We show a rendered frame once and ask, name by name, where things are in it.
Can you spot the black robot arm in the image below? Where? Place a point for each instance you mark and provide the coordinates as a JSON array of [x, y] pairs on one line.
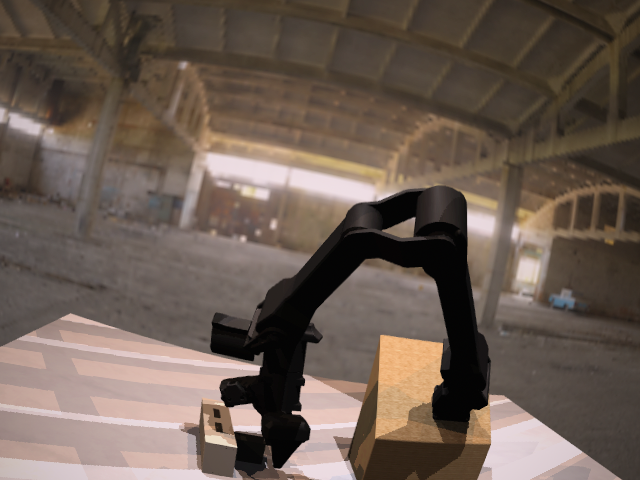
[[281, 329]]

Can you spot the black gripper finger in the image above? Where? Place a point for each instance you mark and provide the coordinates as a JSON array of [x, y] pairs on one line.
[[262, 412], [282, 450]]

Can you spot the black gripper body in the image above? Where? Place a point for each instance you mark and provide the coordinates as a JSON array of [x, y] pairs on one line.
[[282, 395]]

